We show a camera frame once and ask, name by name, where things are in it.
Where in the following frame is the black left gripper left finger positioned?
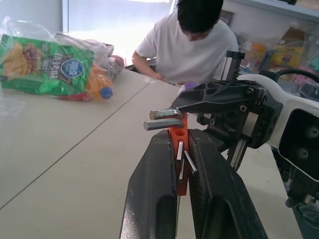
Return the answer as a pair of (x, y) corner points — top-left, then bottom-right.
(119, 130), (180, 239)

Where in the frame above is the dark red wrapped item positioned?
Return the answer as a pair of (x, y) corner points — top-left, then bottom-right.
(106, 55), (125, 81)

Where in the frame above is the red snack package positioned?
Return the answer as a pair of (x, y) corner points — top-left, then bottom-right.
(57, 92), (92, 102)

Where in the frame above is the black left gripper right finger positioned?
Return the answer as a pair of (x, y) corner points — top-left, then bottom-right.
(186, 128), (269, 239)

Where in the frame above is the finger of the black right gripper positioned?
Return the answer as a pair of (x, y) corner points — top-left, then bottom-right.
(196, 111), (250, 153)
(172, 80), (263, 115)

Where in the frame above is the clear plastic bag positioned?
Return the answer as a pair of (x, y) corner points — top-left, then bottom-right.
(0, 15), (125, 103)

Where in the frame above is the large silver hex key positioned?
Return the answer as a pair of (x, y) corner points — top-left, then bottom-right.
(149, 109), (186, 121)
(143, 119), (184, 131)

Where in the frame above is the medium silver hex key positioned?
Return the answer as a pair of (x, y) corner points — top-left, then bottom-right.
(175, 140), (185, 164)

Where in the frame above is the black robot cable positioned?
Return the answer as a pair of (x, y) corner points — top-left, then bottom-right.
(273, 69), (319, 83)

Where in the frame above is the brown cardboard box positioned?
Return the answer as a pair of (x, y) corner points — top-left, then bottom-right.
(281, 26), (307, 46)

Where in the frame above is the yellow toy package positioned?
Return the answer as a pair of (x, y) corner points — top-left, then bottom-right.
(270, 44), (304, 67)

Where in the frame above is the orange hex key holder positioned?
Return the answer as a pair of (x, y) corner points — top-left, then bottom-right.
(167, 112), (190, 197)

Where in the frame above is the green snack bag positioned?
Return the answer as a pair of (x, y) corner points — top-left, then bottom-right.
(0, 33), (96, 97)

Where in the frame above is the person's right hand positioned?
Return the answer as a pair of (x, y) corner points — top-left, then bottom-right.
(151, 71), (167, 81)

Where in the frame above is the person in white t-shirt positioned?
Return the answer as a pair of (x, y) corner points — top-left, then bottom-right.
(132, 0), (240, 87)

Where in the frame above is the orange drink bottle blue cap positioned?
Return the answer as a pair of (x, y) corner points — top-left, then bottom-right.
(86, 64), (115, 103)

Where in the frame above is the purple object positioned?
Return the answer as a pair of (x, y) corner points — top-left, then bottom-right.
(177, 82), (200, 95)

